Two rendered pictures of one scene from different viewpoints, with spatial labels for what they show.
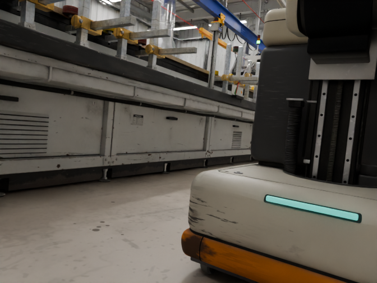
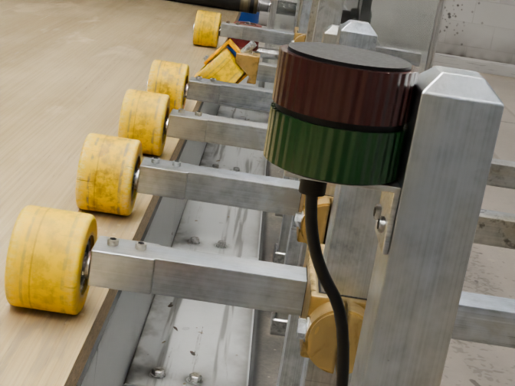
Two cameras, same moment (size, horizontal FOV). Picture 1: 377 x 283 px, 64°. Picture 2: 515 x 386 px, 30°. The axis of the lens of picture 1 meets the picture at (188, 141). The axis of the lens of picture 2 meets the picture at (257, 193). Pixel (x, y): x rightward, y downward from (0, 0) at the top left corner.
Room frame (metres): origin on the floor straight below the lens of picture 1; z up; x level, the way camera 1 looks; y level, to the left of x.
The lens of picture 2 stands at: (2.57, -0.12, 1.23)
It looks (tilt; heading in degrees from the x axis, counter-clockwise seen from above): 17 degrees down; 327
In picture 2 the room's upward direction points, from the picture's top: 9 degrees clockwise
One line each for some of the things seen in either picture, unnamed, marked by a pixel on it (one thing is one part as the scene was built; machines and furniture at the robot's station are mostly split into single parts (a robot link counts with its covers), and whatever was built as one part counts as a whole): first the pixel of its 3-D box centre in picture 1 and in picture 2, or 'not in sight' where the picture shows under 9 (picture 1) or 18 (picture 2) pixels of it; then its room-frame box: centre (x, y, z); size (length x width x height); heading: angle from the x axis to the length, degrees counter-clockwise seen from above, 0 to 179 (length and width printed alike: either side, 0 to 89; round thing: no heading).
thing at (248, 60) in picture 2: not in sight; (230, 63); (4.04, -0.97, 0.95); 0.10 x 0.04 x 0.10; 58
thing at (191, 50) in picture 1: (164, 52); not in sight; (1.82, 0.19, 0.81); 0.43 x 0.03 x 0.04; 58
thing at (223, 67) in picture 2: not in sight; (220, 73); (4.05, -0.96, 0.93); 0.09 x 0.08 x 0.09; 58
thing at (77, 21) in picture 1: (86, 25); not in sight; (1.41, 0.51, 0.81); 0.14 x 0.06 x 0.05; 148
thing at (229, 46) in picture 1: (226, 72); not in sight; (2.66, -0.27, 0.89); 0.04 x 0.04 x 0.48; 58
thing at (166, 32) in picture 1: (136, 36); not in sight; (1.61, 0.33, 0.83); 0.43 x 0.03 x 0.04; 58
